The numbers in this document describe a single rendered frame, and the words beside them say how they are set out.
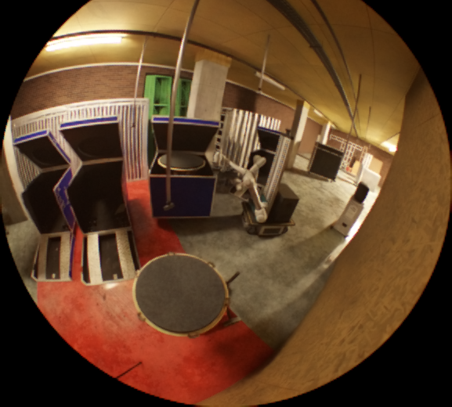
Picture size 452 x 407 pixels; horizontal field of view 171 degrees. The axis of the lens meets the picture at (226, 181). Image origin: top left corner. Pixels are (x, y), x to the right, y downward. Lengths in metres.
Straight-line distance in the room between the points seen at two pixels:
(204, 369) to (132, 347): 0.75
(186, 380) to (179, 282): 1.22
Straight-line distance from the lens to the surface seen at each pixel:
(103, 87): 5.05
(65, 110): 4.11
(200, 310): 1.15
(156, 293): 1.20
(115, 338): 2.09
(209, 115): 3.45
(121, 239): 2.48
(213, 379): 1.96
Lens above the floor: 1.91
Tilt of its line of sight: 26 degrees down
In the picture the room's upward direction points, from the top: 11 degrees clockwise
